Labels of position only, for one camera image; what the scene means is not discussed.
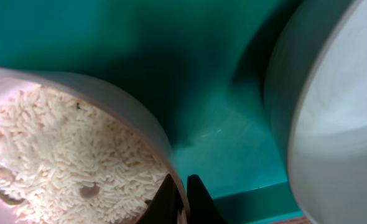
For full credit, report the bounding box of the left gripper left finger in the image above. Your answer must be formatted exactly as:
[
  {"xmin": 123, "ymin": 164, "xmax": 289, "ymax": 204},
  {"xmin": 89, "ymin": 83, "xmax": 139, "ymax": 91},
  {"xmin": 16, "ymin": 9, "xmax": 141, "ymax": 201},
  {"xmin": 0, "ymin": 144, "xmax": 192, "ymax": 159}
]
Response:
[{"xmin": 136, "ymin": 174, "xmax": 184, "ymax": 224}]

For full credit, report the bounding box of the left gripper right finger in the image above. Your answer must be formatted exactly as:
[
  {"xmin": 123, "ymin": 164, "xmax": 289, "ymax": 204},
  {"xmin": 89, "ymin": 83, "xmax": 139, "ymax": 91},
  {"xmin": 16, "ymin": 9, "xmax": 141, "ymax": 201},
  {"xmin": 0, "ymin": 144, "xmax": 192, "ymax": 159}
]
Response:
[{"xmin": 187, "ymin": 174, "xmax": 227, "ymax": 224}]

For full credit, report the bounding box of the teal plastic serving tray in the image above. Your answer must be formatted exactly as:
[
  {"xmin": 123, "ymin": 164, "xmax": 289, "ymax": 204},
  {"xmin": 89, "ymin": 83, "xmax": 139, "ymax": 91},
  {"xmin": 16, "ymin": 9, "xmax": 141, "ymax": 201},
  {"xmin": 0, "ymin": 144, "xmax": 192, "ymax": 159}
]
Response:
[{"xmin": 0, "ymin": 0, "xmax": 301, "ymax": 223}]

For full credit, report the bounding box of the grey-white bowl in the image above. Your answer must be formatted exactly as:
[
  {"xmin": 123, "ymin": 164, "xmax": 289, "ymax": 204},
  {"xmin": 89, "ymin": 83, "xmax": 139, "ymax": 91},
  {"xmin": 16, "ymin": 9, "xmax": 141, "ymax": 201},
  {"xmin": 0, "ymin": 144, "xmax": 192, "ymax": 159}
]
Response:
[{"xmin": 264, "ymin": 0, "xmax": 367, "ymax": 223}]

